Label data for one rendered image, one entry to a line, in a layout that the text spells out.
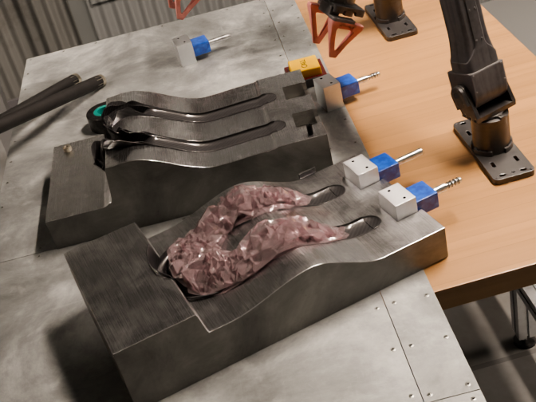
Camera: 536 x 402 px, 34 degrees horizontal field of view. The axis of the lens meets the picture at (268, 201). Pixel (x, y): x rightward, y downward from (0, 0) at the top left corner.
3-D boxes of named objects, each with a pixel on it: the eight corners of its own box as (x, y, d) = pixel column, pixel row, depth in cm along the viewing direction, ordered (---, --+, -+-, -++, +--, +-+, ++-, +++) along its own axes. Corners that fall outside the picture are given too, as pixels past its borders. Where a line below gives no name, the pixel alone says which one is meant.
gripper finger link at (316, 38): (309, 49, 166) (325, 1, 162) (296, 37, 172) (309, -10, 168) (341, 54, 169) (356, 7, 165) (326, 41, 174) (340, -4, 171)
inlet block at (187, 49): (230, 41, 208) (224, 21, 205) (235, 49, 204) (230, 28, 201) (177, 60, 206) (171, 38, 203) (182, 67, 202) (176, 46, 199)
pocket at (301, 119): (320, 125, 158) (316, 108, 156) (325, 139, 154) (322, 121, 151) (295, 132, 158) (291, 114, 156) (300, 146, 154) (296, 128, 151)
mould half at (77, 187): (308, 108, 175) (295, 47, 167) (336, 177, 153) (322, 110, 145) (64, 171, 174) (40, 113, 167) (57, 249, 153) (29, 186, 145)
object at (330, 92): (375, 80, 178) (372, 57, 175) (387, 89, 174) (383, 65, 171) (317, 103, 176) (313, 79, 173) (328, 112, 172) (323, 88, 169)
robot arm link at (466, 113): (449, 84, 144) (472, 95, 140) (490, 63, 147) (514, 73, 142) (452, 117, 148) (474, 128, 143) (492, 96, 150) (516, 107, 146)
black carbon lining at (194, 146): (276, 100, 166) (266, 54, 160) (290, 141, 152) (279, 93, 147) (97, 146, 166) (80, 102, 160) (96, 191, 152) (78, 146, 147)
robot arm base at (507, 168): (492, 144, 137) (534, 133, 138) (447, 89, 154) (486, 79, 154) (494, 186, 142) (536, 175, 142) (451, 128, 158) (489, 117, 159)
